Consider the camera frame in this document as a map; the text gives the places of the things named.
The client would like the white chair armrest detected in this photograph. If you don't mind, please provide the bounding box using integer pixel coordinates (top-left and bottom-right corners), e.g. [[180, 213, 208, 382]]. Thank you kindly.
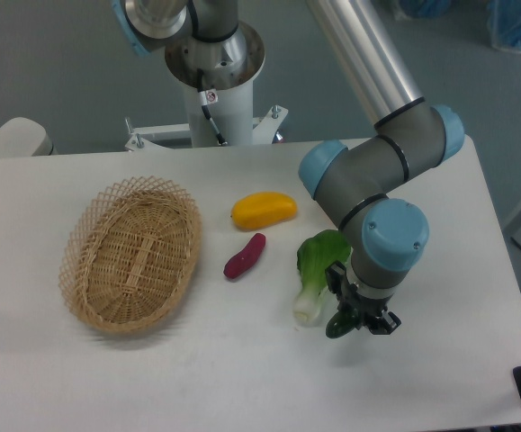
[[0, 117, 58, 158]]

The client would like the woven wicker basket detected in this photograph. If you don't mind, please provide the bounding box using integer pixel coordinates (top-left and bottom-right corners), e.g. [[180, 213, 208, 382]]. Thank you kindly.
[[58, 176, 202, 335]]

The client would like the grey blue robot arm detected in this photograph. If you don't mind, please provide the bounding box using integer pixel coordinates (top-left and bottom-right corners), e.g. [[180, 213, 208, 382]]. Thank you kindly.
[[112, 1, 464, 338]]

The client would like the blue plastic bag right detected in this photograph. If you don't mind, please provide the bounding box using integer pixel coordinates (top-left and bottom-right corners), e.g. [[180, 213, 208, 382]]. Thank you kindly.
[[487, 0, 521, 54]]

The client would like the green bok choy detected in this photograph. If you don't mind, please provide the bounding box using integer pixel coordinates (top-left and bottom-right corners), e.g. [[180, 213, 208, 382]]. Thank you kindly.
[[292, 229, 351, 326]]

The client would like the purple sweet potato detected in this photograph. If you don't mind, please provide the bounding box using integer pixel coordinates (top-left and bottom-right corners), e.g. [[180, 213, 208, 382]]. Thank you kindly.
[[223, 233, 266, 280]]

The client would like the green cucumber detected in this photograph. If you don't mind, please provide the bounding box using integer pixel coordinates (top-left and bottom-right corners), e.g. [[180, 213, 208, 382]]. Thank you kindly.
[[325, 310, 362, 339]]

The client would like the blue plastic bag middle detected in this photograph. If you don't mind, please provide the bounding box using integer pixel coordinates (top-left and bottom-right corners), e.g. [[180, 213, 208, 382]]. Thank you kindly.
[[391, 0, 452, 20]]

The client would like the yellow mango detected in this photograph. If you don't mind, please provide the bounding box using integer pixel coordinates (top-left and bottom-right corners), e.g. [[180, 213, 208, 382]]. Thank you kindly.
[[230, 192, 298, 230]]

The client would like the blue plastic bag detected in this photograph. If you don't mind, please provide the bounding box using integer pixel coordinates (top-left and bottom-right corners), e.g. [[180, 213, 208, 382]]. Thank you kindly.
[[391, 0, 452, 20], [487, 0, 521, 54]]

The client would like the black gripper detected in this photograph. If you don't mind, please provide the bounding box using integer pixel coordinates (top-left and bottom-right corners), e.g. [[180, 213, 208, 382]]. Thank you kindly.
[[325, 263, 400, 335]]

